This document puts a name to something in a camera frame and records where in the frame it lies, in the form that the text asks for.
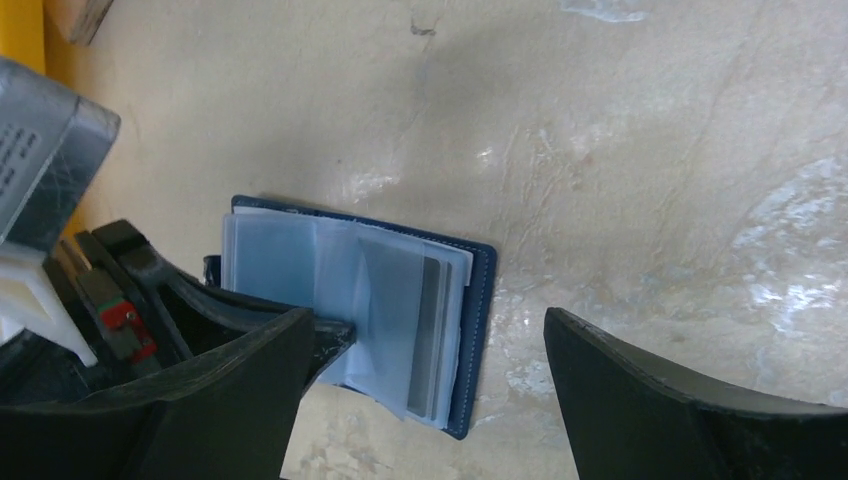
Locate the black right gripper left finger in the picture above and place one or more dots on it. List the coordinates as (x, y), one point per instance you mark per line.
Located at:
(225, 414)

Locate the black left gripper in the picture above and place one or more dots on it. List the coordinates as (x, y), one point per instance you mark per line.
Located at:
(138, 312)

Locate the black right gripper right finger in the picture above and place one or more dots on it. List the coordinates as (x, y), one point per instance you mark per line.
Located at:
(631, 414)

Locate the dark grey credit card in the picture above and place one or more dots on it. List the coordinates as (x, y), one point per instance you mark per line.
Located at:
(425, 375)

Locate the navy blue card holder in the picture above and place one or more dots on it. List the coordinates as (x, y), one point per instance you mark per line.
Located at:
(367, 273)

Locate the wooden board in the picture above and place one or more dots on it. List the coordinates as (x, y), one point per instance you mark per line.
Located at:
(78, 20)

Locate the yellow plastic bin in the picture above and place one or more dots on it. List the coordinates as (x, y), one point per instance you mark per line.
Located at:
(22, 33)

